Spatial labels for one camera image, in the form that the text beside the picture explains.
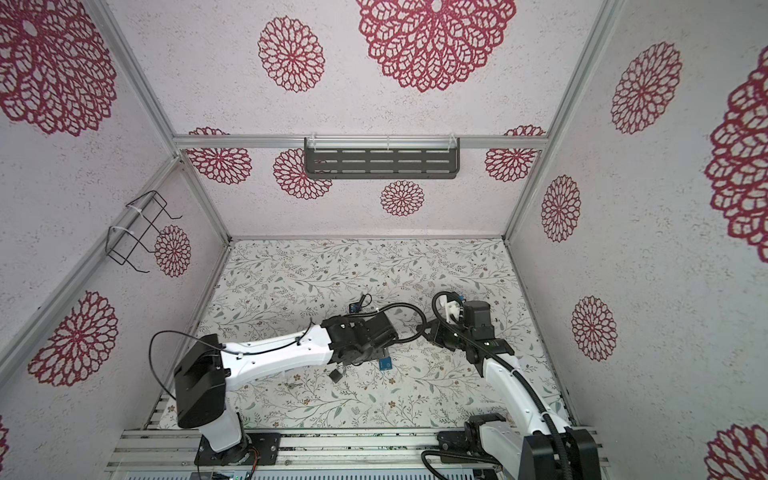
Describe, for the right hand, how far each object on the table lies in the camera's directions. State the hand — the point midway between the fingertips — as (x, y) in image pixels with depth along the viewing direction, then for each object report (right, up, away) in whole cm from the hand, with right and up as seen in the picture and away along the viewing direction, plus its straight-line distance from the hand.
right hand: (418, 324), depth 81 cm
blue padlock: (-9, -13, +6) cm, 17 cm away
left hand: (-12, -7, 0) cm, 14 cm away
